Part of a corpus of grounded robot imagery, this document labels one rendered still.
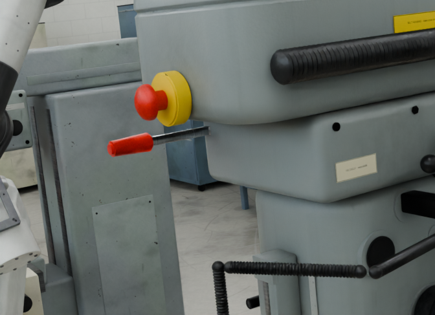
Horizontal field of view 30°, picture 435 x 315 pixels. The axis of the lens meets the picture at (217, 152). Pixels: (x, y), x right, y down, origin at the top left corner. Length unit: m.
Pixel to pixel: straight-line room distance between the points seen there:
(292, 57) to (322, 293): 0.32
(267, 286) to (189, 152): 7.46
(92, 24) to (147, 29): 9.80
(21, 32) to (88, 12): 9.49
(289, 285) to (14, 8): 0.57
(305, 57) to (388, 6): 0.16
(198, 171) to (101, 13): 3.23
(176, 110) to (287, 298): 0.28
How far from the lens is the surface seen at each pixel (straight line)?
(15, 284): 1.13
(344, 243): 0.96
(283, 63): 0.79
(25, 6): 1.26
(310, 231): 0.97
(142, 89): 0.88
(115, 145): 0.97
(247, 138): 0.97
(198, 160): 8.37
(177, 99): 0.87
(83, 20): 10.70
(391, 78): 0.92
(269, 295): 1.01
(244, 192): 7.53
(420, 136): 0.97
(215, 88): 0.84
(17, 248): 1.00
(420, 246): 0.89
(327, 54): 0.81
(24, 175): 9.53
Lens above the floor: 1.85
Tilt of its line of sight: 10 degrees down
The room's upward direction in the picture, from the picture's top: 6 degrees counter-clockwise
